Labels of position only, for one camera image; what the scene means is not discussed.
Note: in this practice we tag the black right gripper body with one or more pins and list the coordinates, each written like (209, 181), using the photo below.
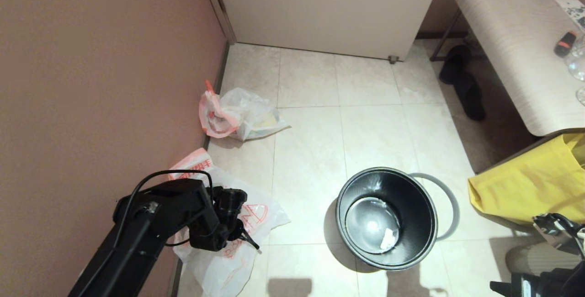
(555, 233)

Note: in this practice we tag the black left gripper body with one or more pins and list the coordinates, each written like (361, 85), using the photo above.
(215, 235)

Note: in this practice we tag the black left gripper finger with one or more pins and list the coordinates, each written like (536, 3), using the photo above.
(249, 242)

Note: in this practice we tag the white red-printed trash bag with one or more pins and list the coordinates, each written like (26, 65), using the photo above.
(219, 274)
(242, 114)

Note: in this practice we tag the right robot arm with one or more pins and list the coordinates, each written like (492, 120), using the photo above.
(548, 285)

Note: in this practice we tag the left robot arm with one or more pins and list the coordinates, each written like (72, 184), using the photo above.
(137, 242)

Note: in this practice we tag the yellow fabric bag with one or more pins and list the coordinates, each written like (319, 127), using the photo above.
(525, 192)

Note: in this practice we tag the black round trash bin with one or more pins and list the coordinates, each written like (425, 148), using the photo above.
(411, 205)

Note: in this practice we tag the clear wine glass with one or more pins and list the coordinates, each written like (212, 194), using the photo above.
(581, 97)
(577, 65)

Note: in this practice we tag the small white litter scrap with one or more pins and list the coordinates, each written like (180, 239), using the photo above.
(389, 238)

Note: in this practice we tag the grey skirting board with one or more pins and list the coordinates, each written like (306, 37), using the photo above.
(221, 64)

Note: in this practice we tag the black marker with red band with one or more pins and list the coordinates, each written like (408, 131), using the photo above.
(565, 44)

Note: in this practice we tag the light woodgrain desk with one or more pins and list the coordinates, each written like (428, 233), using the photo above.
(516, 36)

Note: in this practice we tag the white leaflet with blue print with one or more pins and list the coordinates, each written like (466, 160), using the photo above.
(573, 10)

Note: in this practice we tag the small metal door stop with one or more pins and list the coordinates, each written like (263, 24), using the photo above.
(393, 59)

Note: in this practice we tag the white door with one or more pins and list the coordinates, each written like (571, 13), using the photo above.
(329, 9)

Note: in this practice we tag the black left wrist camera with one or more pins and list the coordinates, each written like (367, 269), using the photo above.
(231, 203)

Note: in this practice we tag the beige door frame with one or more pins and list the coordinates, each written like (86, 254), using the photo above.
(218, 4)

